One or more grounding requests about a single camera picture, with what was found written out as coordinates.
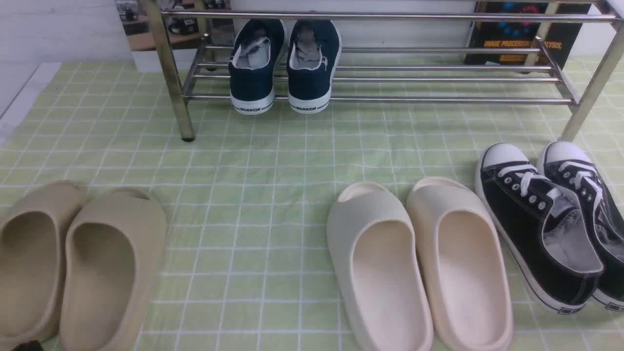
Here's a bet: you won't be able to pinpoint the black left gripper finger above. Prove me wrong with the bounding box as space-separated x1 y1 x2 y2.
13 340 44 351

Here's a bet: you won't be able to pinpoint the black canvas sneaker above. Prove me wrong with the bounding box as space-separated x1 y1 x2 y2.
537 140 624 312
475 143 604 314

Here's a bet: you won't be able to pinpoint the silver metal shoe rack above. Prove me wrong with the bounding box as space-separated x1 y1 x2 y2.
146 0 623 142

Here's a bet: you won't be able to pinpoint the tan slide slipper left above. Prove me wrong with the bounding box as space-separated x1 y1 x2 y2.
0 180 87 351

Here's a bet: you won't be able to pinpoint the tan slide slipper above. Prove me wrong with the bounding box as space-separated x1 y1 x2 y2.
0 180 87 351
59 187 168 351

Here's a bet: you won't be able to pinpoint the tan slide slipper right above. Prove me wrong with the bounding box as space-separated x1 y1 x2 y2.
59 187 168 351

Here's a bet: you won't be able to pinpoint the green checkered cloth mat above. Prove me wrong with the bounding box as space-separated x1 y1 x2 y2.
0 55 624 351

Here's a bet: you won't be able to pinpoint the cream slide slipper left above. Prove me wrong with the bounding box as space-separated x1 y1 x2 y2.
326 182 434 351

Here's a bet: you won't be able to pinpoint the cream slide slipper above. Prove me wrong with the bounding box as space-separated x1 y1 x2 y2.
326 182 434 351
405 177 513 351

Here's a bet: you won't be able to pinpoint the wooden furniture in background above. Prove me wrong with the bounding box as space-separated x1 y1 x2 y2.
115 0 235 52

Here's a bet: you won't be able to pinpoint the navy sneaker left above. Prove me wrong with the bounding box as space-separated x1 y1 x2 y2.
228 19 286 115

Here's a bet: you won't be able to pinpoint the navy sneaker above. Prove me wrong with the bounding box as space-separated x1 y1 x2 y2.
228 19 286 115
286 19 342 114

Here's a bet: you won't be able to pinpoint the navy sneaker right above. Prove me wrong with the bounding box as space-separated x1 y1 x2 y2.
286 19 342 114

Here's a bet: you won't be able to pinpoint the cream slide slipper right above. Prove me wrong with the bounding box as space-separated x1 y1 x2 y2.
405 177 513 351

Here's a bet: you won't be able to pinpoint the black poster board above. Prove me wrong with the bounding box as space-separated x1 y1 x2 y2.
464 1 582 68

